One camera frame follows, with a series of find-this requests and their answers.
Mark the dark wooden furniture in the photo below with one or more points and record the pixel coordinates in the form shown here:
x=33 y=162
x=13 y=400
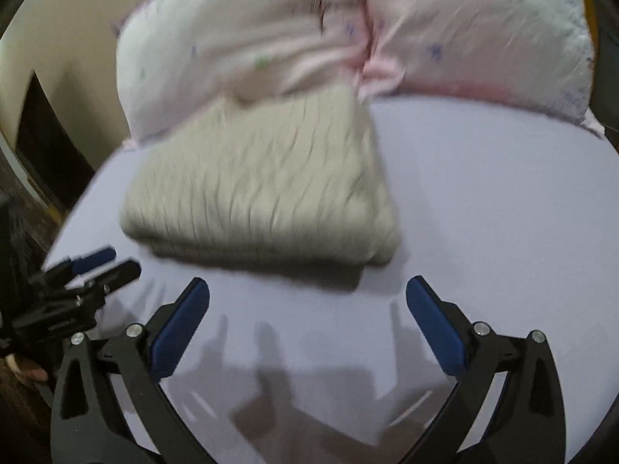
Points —
x=46 y=150

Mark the lavender bed sheet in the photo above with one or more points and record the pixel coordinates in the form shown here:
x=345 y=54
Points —
x=435 y=232

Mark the beige knitted blanket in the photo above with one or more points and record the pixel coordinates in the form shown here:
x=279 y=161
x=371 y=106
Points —
x=261 y=183

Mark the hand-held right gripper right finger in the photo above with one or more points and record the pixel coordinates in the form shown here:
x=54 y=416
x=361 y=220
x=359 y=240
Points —
x=437 y=333

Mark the pink printed pillow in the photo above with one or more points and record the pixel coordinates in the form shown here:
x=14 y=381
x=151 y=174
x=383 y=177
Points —
x=478 y=38
x=232 y=43

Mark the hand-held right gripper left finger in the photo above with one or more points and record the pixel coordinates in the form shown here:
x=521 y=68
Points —
x=176 y=331

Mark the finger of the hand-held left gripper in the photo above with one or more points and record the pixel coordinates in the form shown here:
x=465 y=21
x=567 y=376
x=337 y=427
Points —
x=99 y=256
x=118 y=274

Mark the person's left hand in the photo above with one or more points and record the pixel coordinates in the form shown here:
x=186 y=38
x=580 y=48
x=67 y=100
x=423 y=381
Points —
x=28 y=370

